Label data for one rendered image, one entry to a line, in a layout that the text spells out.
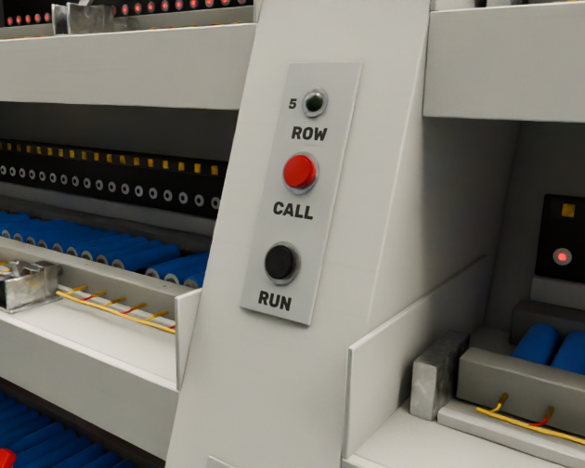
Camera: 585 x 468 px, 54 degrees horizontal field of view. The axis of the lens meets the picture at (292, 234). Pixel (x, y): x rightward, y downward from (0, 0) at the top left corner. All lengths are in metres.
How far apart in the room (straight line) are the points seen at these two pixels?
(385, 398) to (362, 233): 0.08
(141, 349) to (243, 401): 0.10
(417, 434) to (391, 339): 0.04
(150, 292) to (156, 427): 0.10
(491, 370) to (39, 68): 0.36
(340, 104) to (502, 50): 0.07
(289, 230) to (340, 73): 0.08
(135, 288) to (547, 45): 0.28
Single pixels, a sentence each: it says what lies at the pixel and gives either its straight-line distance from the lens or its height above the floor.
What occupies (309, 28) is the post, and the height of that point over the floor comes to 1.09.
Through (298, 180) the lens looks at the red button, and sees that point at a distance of 0.27.
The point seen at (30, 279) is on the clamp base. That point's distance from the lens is 0.44.
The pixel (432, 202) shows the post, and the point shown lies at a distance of 0.29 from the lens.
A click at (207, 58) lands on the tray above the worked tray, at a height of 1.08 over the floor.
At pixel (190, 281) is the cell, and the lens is 0.42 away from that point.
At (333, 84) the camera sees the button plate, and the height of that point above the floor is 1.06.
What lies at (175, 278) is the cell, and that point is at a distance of 0.43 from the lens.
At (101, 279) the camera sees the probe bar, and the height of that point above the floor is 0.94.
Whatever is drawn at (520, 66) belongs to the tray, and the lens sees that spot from 0.26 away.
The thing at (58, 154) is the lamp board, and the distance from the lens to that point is 0.69.
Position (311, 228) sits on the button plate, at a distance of 0.26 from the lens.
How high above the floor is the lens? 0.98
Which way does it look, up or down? 2 degrees up
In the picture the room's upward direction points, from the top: 12 degrees clockwise
